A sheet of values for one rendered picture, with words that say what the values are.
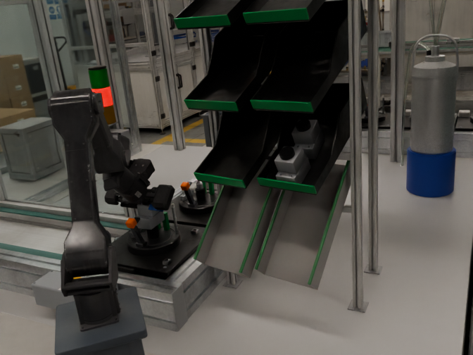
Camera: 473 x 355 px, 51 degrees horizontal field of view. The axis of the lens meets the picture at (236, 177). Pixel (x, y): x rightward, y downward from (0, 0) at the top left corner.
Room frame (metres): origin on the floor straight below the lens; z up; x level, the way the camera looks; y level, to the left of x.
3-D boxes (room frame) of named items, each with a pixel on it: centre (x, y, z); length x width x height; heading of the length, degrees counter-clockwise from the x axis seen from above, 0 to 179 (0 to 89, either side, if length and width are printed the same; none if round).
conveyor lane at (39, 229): (1.35, 0.49, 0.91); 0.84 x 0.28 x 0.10; 62
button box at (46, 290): (1.04, 0.41, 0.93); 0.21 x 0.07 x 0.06; 62
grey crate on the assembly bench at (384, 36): (6.32, -1.88, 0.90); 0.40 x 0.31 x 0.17; 61
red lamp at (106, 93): (1.38, 0.35, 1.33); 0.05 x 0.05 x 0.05
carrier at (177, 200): (1.41, 0.11, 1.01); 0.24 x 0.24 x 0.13; 62
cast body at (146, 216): (1.20, 0.23, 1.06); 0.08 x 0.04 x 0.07; 153
